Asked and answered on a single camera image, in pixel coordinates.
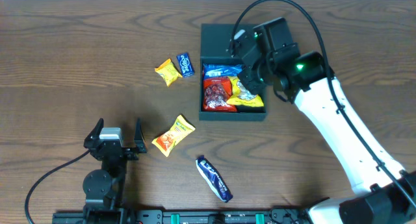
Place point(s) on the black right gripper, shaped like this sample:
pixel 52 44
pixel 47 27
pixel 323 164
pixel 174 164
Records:
pixel 247 76

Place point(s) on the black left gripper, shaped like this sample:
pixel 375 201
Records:
pixel 130 151

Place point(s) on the black cardboard box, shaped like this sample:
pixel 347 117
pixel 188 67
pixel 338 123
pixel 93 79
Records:
pixel 215 39

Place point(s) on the blue cookie roll pack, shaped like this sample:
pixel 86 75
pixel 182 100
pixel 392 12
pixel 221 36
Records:
pixel 221 70

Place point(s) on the yellow Hacks candy bag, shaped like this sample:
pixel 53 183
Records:
pixel 241 96

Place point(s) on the red Hacks candy bag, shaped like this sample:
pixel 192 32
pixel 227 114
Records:
pixel 216 92

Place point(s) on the orange yellow snack packet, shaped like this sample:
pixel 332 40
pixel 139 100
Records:
pixel 177 132

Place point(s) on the blue eclipse mint tin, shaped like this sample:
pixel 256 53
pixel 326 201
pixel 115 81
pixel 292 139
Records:
pixel 185 65

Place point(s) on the small yellow biscuit packet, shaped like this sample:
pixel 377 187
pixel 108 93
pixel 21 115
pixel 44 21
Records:
pixel 168 72

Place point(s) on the dark blue wafer packet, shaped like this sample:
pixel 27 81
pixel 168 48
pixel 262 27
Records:
pixel 214 180

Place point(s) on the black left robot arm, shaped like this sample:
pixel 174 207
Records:
pixel 104 187

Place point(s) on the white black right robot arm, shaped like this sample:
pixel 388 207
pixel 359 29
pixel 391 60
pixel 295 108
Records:
pixel 384 192

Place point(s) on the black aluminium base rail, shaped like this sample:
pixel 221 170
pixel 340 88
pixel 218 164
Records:
pixel 274 216

